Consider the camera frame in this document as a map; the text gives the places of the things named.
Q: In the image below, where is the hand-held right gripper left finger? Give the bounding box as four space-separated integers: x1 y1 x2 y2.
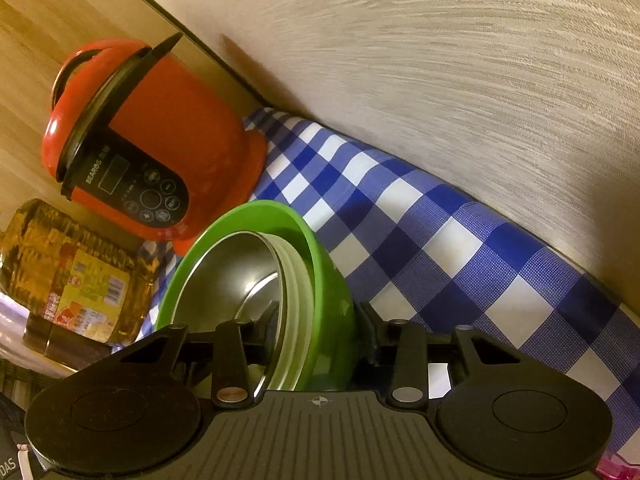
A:
120 302 282 394

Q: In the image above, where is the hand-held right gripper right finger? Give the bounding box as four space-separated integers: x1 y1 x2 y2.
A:
356 303 522 394

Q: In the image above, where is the white plastic bowl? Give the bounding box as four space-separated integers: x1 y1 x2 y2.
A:
257 234 319 392

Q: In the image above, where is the green plastic bowl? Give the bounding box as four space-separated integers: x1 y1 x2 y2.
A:
152 199 359 392

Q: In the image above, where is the stainless steel bowl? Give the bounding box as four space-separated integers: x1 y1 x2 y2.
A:
171 230 284 392

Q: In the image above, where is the pink glass plate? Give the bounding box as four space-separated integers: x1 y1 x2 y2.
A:
596 451 640 480

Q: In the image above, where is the blue white checkered tablecloth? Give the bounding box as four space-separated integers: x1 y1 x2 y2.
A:
107 105 640 467

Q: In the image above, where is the brown cylindrical canister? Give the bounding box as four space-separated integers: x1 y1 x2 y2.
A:
22 310 115 377

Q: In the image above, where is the cooking oil bottle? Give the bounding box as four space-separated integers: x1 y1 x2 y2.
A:
0 198 162 347

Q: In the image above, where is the red electric pressure cooker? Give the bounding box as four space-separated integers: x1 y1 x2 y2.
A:
40 32 269 257

